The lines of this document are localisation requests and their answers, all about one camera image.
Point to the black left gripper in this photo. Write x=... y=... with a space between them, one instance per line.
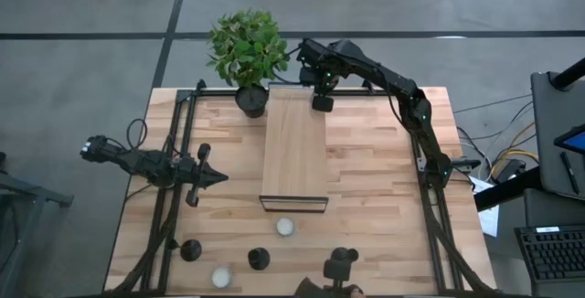
x=194 y=172

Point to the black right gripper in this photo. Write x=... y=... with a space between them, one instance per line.
x=320 y=65

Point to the black candle stick holder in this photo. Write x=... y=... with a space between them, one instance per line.
x=258 y=258
x=190 y=250
x=337 y=269

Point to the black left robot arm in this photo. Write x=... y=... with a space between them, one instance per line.
x=137 y=161

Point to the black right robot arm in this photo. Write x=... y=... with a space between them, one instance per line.
x=411 y=101

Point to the green potted plant black pot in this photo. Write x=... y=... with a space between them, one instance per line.
x=247 y=46

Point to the grey metal cart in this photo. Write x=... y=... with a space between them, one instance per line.
x=27 y=197

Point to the black power adapter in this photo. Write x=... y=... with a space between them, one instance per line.
x=511 y=170

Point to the white paper sheet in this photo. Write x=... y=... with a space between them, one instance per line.
x=489 y=216

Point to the black desk bar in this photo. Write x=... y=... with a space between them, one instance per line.
x=507 y=193

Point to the grey case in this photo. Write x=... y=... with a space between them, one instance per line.
x=548 y=142

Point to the black pole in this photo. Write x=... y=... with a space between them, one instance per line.
x=569 y=75

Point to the tablet with blue screen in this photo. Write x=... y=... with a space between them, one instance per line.
x=573 y=141

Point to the black pen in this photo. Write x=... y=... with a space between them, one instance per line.
x=570 y=172

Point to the black keyboard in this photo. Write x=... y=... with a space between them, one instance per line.
x=553 y=252

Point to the black aluminium table frame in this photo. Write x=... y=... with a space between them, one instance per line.
x=352 y=92

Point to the wooden shelf with black frame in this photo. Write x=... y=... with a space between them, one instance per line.
x=294 y=152

